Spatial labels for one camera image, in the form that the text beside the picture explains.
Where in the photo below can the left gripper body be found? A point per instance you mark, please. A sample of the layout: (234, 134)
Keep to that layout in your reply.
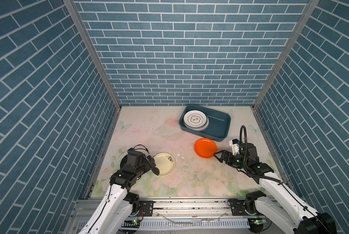
(144, 166)

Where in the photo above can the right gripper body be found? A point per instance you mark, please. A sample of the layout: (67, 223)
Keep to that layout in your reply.
(238, 161)

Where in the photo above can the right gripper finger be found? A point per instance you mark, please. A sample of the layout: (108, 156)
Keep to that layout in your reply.
(219, 154)
(220, 158)

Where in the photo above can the orange plastic plate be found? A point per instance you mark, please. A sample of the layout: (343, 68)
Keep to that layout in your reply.
(205, 148)

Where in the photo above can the cream plate black mark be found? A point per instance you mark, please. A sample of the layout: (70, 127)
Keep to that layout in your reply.
(165, 164)

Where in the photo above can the white plate black rings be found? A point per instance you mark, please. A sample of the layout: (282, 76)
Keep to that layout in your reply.
(195, 118)

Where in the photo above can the white plate orange sunburst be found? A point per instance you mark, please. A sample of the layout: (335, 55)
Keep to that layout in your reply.
(205, 126)

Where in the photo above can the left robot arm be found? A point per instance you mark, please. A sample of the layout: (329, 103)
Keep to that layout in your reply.
(102, 220)

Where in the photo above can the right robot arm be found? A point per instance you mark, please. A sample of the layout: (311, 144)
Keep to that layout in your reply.
(278, 203)

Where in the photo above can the teal plastic bin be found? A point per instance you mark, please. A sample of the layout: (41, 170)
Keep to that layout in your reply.
(218, 127)

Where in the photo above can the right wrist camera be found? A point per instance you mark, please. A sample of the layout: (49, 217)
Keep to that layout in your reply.
(235, 145)

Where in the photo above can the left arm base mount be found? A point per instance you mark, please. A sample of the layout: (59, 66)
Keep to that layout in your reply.
(142, 208)

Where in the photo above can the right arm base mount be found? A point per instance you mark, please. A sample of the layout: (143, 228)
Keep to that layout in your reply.
(238, 208)

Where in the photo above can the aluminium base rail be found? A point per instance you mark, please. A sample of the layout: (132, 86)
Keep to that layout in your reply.
(175, 214)

